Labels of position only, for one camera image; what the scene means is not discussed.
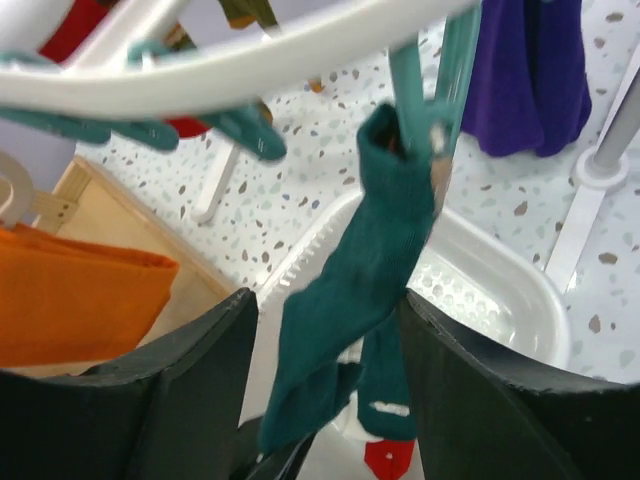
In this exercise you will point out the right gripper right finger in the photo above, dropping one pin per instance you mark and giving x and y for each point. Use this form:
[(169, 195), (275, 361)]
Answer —
[(485, 411)]

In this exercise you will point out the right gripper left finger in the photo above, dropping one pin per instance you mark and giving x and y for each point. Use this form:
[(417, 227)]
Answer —
[(167, 410)]

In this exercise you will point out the red santa sock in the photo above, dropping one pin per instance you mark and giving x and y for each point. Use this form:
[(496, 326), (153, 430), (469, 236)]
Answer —
[(83, 17), (388, 459)]

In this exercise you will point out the dark green sock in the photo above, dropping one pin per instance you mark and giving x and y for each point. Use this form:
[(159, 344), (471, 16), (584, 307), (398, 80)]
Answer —
[(358, 288), (379, 407)]

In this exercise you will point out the white clip sock hanger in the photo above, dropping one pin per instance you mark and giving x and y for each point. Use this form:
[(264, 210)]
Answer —
[(113, 84)]

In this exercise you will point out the white plastic basin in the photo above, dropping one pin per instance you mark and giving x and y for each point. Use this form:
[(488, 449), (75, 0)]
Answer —
[(463, 271)]

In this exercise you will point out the orange cloth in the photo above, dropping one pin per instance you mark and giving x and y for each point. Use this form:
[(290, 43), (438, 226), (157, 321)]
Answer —
[(66, 301)]

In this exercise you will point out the wooden clothes rack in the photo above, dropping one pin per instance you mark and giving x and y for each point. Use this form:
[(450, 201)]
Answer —
[(90, 204)]

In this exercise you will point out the white drying rack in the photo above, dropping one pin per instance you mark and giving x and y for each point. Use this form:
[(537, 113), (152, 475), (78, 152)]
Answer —
[(549, 208)]

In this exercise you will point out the purple sock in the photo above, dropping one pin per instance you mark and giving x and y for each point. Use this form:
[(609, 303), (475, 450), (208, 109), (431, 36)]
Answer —
[(529, 88)]

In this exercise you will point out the striped olive sock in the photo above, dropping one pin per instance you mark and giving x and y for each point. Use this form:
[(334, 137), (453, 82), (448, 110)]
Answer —
[(177, 39), (240, 14)]

